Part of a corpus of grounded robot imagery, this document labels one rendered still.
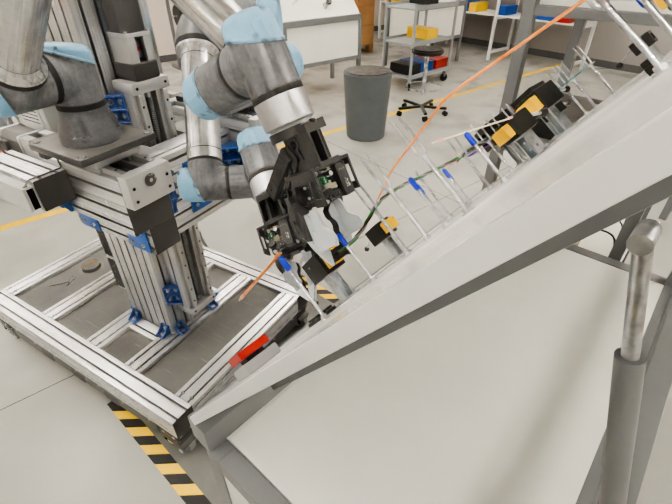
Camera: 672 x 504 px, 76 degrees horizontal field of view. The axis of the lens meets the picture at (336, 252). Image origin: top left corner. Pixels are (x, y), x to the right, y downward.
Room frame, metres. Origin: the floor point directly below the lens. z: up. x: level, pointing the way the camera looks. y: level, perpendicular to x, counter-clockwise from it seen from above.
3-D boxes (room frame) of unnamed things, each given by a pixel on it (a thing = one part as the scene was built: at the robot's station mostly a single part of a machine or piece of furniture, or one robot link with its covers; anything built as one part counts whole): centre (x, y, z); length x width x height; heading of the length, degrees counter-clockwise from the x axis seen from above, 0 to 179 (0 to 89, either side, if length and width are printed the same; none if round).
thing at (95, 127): (1.10, 0.65, 1.21); 0.15 x 0.15 x 0.10
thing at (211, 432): (0.89, -0.13, 0.83); 1.18 x 0.05 x 0.06; 138
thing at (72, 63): (1.09, 0.65, 1.33); 0.13 x 0.12 x 0.14; 150
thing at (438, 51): (4.85, -0.97, 0.34); 0.58 x 0.55 x 0.69; 90
